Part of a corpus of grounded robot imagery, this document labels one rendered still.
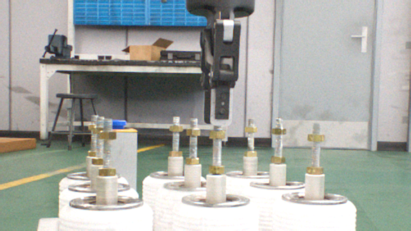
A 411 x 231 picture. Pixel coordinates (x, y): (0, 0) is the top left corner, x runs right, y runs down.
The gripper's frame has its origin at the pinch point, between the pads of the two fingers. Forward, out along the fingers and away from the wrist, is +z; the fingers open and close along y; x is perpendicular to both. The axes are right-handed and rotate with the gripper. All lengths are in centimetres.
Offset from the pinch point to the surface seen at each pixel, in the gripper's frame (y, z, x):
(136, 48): 470, -55, 15
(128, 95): 522, -13, 22
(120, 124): 37.4, 2.7, 11.8
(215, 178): -1.4, 7.1, 0.1
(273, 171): 12.1, 7.7, -9.5
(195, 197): 0.9, 9.5, 2.0
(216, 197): -1.4, 9.2, -0.1
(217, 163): -0.8, 5.5, -0.1
